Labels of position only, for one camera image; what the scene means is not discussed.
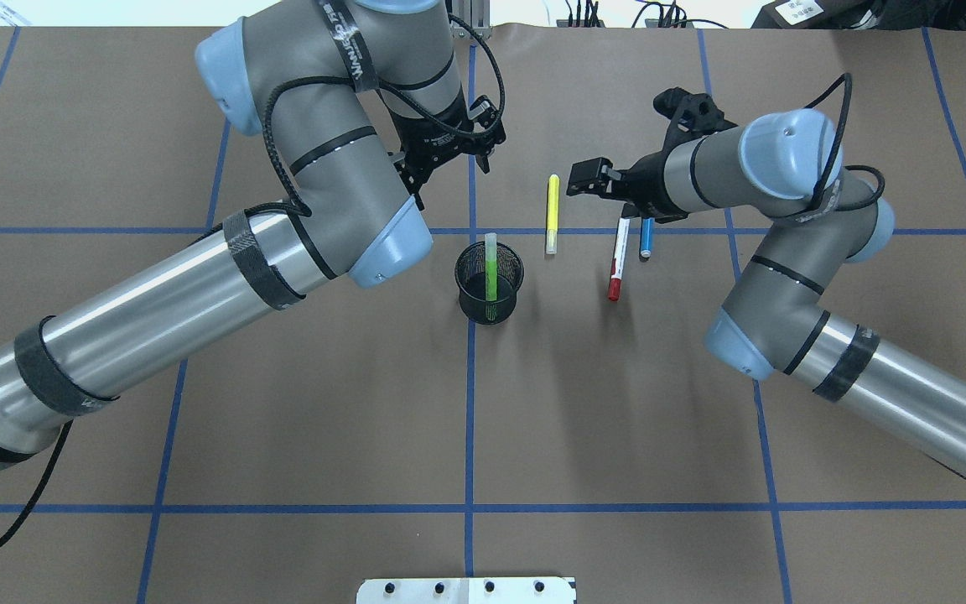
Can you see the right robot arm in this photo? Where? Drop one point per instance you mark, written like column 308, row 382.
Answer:
column 821, row 218

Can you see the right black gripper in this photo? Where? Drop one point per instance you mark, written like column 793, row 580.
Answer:
column 649, row 179

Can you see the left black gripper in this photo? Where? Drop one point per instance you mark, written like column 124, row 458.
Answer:
column 430, row 141

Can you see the blue marker pen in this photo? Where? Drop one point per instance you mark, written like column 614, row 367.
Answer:
column 646, row 239

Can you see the green marker pen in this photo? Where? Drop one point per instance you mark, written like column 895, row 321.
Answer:
column 491, row 267

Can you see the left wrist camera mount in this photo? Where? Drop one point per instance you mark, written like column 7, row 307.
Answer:
column 484, row 113

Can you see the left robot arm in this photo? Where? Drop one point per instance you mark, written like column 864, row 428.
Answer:
column 357, row 103

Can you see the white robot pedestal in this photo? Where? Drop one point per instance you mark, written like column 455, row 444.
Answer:
column 493, row 589

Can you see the yellow highlighter pen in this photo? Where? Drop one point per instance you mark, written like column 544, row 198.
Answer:
column 551, row 222

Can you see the aluminium frame post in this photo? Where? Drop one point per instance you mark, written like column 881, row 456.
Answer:
column 477, row 13

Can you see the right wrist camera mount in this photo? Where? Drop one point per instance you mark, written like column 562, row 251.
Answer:
column 690, row 116

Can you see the black mesh pen cup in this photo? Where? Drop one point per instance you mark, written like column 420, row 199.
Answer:
column 469, row 277

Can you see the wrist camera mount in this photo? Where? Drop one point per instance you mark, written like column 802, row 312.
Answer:
column 690, row 116
column 484, row 113

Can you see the red marker pen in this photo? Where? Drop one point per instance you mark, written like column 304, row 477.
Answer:
column 614, row 282

